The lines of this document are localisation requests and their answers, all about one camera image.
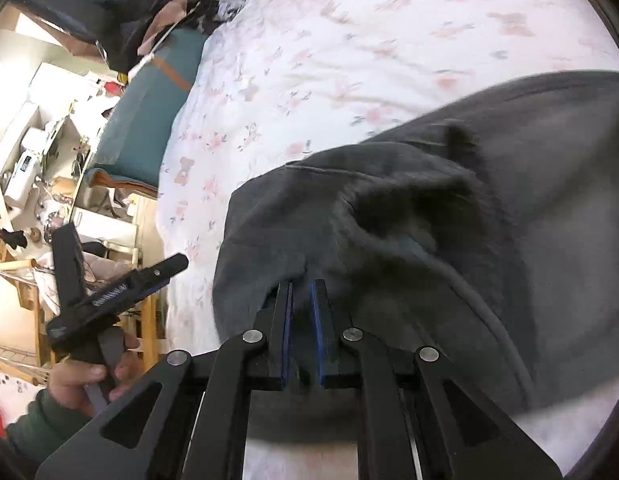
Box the floral white bed sheet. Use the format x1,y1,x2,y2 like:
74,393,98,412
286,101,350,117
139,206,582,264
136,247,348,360
156,0,619,480

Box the white storage box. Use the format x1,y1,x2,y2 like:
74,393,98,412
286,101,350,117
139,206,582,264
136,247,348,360
72,207,140,261

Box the wooden rack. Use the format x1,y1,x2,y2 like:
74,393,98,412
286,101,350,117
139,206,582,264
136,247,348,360
0,255,162,381

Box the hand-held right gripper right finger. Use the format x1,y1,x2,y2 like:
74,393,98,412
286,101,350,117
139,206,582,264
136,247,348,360
310,280,563,480

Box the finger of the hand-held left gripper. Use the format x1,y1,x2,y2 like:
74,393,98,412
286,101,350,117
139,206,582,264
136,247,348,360
52,223,87,311
132,254,190,296

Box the person's left hand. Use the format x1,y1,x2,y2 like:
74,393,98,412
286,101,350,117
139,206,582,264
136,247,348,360
49,335,140,415

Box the pile of dark clothes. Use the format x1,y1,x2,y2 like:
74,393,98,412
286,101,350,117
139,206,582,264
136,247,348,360
14,0,220,76

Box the teal bed end board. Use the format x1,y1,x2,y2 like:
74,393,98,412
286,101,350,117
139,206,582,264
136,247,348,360
86,27,210,193

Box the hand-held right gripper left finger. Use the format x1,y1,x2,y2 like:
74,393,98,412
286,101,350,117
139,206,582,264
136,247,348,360
36,280,295,480

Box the person's left forearm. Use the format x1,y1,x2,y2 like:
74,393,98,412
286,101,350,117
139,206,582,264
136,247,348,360
6,390,97,468

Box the dark grey pants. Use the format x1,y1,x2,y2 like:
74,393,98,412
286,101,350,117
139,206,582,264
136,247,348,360
212,71,619,441

